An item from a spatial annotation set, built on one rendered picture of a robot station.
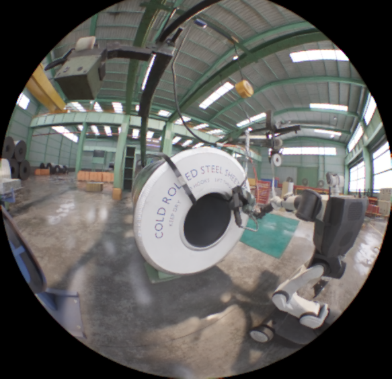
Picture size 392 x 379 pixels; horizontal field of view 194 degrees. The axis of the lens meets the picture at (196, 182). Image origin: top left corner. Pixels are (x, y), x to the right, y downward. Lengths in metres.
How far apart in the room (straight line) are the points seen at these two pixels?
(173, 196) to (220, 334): 1.19
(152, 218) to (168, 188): 0.21
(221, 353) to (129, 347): 0.62
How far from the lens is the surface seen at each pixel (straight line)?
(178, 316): 1.21
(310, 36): 3.10
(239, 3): 11.59
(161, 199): 0.72
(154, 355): 1.15
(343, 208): 0.61
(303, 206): 0.65
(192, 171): 0.78
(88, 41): 0.80
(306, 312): 1.15
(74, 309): 1.44
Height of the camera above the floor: 1.13
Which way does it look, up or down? 3 degrees down
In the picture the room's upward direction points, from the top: 5 degrees clockwise
